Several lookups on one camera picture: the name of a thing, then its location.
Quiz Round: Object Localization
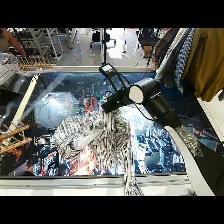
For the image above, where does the brown clothes hanger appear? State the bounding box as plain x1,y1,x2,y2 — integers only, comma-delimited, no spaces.
0,137,34,156
0,124,32,142

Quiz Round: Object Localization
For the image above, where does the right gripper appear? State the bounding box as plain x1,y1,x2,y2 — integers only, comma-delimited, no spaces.
100,87,135,115

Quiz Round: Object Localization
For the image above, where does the dark garment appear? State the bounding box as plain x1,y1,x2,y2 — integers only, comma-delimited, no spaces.
154,28,181,69

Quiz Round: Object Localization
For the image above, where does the mustard yellow garment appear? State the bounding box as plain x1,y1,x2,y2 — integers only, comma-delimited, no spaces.
181,28,224,103

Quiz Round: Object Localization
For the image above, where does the black cable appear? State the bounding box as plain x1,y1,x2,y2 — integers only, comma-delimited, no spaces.
132,101,158,122

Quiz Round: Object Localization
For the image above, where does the black and white patterned shirt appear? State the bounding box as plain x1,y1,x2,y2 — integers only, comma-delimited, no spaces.
50,107,145,197

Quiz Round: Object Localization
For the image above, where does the blue and white knitted garment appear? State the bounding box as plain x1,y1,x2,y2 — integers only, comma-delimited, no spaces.
173,28,198,95

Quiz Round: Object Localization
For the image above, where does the silver frame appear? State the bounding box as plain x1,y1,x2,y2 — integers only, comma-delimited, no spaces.
0,174,198,197

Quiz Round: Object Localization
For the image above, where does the person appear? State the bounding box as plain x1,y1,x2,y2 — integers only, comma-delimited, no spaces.
0,28,27,58

